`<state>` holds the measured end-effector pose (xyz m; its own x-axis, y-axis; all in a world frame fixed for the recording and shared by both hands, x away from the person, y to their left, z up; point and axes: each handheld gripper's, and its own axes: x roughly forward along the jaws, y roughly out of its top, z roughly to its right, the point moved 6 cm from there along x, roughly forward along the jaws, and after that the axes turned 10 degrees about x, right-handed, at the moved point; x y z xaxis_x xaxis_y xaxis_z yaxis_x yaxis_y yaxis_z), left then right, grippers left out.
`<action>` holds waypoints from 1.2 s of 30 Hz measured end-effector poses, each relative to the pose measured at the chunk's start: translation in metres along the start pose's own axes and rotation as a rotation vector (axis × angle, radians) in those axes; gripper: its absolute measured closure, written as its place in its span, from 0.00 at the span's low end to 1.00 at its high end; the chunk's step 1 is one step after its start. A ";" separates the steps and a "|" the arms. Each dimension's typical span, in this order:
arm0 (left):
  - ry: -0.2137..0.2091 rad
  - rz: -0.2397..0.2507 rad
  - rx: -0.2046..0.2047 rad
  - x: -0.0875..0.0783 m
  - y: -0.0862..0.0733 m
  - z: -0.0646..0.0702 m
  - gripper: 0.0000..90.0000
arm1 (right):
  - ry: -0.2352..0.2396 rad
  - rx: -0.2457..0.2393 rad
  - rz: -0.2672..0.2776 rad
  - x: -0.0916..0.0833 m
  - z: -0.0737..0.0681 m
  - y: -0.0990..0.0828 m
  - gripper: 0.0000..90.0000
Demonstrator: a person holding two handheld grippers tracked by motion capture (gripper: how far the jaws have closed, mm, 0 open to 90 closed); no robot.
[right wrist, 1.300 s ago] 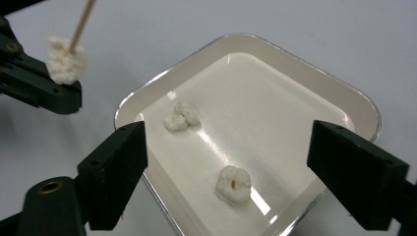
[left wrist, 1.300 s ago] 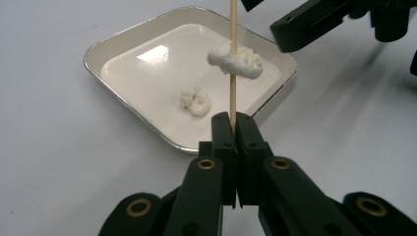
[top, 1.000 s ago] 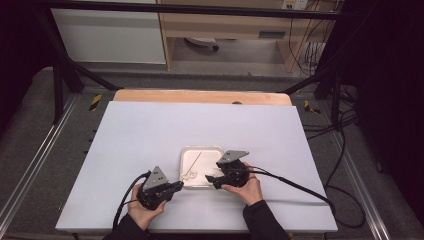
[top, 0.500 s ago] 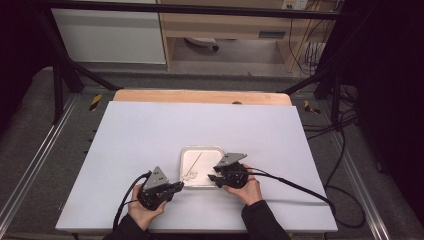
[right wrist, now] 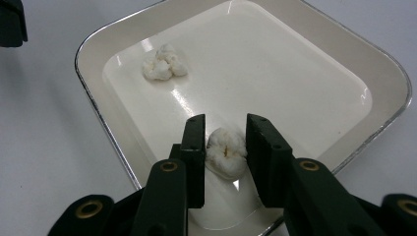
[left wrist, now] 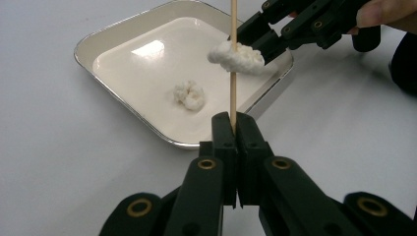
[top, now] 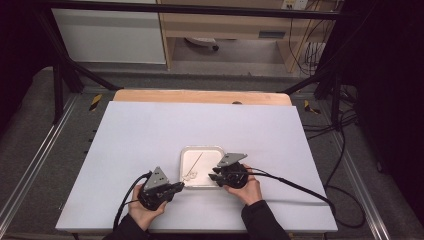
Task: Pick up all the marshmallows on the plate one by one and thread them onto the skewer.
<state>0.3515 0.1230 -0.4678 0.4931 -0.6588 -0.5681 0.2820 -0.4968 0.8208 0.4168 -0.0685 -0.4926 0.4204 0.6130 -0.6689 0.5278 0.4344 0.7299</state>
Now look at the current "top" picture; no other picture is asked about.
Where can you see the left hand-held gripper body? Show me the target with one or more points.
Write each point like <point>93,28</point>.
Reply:
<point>156,191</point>

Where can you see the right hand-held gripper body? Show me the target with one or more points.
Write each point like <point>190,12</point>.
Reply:
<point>235,173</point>

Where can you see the white cauliflower floret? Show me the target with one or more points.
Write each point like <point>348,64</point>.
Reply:
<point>193,174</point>
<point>186,178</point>

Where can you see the white metal tray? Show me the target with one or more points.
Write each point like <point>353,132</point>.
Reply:
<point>210,158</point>

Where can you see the wooden skewer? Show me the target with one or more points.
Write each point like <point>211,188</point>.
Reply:
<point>196,163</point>

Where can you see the person's right hand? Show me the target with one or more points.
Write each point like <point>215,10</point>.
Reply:
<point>248,193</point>

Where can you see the person's left hand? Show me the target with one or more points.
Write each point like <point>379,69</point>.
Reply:
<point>145,215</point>

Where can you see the wooden table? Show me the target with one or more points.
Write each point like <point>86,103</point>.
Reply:
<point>200,97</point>

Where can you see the yellow black tape marker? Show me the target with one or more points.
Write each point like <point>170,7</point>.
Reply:
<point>95,102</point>
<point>311,107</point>

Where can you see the office chair base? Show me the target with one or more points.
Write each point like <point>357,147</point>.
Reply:
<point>201,41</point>

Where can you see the black metal stand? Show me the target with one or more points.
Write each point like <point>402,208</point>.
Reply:
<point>59,86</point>
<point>335,90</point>

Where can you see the light wooden desk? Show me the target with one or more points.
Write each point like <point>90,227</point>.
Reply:
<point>226,23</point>

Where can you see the white cabinet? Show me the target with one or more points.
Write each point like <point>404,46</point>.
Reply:
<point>110,35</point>

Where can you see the black curtain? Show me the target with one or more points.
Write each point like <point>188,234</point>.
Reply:
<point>390,83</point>

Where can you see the aluminium floor rail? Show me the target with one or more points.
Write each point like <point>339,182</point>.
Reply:
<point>360,186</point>
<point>36,156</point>

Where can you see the black metal frame bar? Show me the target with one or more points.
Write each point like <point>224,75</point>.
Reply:
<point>200,9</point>

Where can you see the white wall socket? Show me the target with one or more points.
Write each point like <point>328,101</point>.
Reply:
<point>295,4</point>

